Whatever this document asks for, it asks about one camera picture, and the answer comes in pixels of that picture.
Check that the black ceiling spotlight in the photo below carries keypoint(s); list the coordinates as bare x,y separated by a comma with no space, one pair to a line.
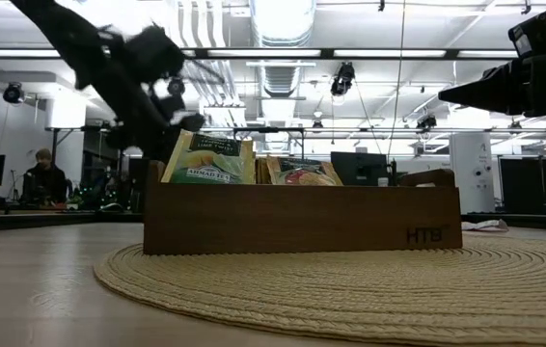
426,122
176,88
13,93
343,82

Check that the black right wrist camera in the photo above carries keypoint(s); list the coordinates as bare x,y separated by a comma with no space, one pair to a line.
538,34

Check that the white round column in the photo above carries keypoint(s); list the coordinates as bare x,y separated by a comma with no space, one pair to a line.
466,193

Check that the green lemon lime tea bag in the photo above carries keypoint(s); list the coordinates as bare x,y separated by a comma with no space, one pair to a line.
208,161

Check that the yellow red fruit tea bag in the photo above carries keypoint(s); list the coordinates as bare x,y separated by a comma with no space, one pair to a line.
304,173

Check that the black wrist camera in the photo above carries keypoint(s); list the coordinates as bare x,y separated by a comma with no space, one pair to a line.
538,34
157,53

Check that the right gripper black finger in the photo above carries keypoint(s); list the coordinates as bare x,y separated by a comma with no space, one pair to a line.
490,91

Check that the black partition panel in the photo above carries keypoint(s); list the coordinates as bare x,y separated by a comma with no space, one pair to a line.
533,183

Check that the round woven straw placemat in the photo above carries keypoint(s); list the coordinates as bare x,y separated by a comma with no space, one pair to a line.
350,289

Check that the silver ventilation duct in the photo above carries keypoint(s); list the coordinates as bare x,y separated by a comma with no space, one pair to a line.
280,79

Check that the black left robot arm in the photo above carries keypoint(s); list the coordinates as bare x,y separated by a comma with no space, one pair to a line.
75,38

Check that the person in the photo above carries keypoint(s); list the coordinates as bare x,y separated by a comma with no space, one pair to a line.
44,185

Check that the black aluminium rig frame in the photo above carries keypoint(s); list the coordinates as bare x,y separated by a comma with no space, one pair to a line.
51,221

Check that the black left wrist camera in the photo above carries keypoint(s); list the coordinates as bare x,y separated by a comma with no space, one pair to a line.
157,53

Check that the bright orange tea sachet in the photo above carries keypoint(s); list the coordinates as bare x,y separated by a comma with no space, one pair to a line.
485,225

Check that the brown wooden tea organizer box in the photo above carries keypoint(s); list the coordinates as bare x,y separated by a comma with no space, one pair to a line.
297,219

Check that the black overhead light bar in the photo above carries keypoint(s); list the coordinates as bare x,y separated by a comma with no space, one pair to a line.
278,54

